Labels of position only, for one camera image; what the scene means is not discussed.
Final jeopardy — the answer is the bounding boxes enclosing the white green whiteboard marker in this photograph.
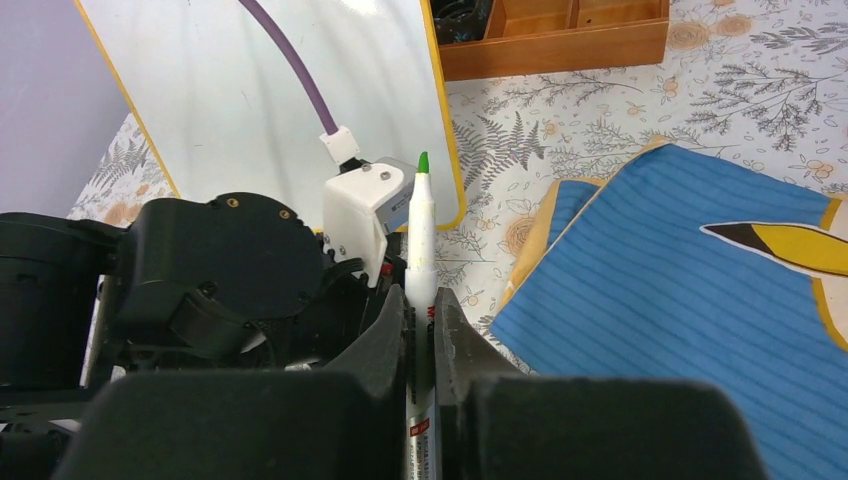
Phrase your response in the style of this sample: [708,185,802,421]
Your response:
[404,152,441,479]

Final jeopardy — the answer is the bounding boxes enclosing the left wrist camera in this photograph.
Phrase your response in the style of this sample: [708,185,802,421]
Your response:
[320,126,416,288]

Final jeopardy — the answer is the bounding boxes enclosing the dark rolled sock lower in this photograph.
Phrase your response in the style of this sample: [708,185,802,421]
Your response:
[430,0,493,45]

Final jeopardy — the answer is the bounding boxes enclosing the orange wooden compartment tray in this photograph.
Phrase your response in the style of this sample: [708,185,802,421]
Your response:
[439,1,670,81]

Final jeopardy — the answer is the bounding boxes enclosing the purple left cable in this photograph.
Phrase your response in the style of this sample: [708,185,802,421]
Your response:
[238,0,342,137]

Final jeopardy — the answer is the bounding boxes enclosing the blue pikachu cloth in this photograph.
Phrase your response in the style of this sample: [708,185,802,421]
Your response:
[491,144,847,479]

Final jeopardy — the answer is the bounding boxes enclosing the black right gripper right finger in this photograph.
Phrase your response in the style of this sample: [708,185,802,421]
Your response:
[435,288,767,479]

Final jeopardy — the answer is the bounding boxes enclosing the yellow framed whiteboard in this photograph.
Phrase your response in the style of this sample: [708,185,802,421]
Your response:
[77,1,466,229]

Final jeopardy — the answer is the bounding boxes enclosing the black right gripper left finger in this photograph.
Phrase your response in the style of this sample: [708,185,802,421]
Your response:
[55,287,409,479]

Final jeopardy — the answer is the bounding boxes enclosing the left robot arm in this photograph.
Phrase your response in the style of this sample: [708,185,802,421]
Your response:
[1,192,374,423]

